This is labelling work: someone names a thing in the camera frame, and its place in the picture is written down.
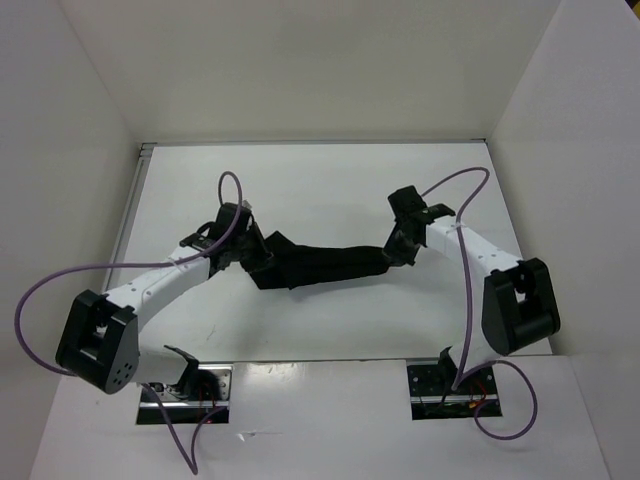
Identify black skirt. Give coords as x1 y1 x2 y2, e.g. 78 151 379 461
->
240 231 390 290

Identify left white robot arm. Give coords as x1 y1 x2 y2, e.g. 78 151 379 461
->
55 201 268 400

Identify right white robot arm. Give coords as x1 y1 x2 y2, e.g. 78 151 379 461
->
384 186 561 393

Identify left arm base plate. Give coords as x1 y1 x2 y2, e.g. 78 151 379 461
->
150 363 234 426

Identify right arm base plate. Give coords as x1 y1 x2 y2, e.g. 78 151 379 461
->
406 359 502 421

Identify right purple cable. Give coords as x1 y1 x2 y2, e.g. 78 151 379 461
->
419 166 539 441

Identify purple cable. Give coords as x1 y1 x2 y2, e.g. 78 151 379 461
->
13 171 246 475
419 166 539 441

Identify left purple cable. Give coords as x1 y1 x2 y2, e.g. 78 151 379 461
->
13 171 246 475

